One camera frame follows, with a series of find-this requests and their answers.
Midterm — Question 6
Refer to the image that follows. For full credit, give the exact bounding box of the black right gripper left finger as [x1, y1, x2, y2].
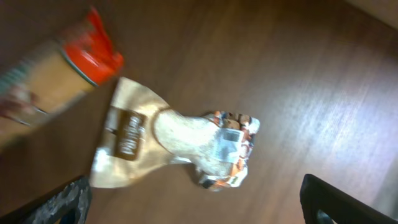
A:
[1, 176, 92, 224]

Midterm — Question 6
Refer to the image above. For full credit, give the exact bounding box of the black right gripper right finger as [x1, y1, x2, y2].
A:
[300, 174, 397, 224]

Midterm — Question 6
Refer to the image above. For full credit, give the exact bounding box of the beige brown snack pouch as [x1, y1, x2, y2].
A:
[90, 77, 261, 191]

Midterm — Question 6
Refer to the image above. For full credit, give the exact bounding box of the red spaghetti packet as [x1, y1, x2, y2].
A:
[1, 7, 124, 144]

